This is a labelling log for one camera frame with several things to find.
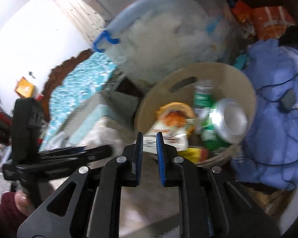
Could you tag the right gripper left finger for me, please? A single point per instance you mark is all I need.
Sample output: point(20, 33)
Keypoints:
point(87, 204)

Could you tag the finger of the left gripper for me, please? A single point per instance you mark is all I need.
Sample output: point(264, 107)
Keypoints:
point(62, 151)
point(55, 167)

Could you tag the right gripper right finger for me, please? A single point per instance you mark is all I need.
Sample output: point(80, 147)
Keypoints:
point(211, 203)

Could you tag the green soda can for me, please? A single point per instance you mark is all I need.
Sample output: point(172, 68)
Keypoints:
point(220, 123)

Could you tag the green white snack wrapper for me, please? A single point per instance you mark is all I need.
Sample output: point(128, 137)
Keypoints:
point(172, 135)

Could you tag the person's left hand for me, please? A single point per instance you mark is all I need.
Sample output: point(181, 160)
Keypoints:
point(25, 205)

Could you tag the dark wooden headboard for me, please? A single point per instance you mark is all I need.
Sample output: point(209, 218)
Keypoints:
point(57, 76)

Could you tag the teal grey bed sheet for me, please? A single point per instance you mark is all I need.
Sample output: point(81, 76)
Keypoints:
point(78, 119)

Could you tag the blue purple clothing pile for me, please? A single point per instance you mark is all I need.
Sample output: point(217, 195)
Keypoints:
point(270, 148)

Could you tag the clear plastic storage bin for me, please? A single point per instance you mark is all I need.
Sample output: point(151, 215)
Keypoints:
point(153, 38)

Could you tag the orange snack packages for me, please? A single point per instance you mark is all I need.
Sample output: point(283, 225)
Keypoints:
point(262, 23)

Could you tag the orange yellow wall hanging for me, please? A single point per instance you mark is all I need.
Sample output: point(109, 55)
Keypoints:
point(24, 88)

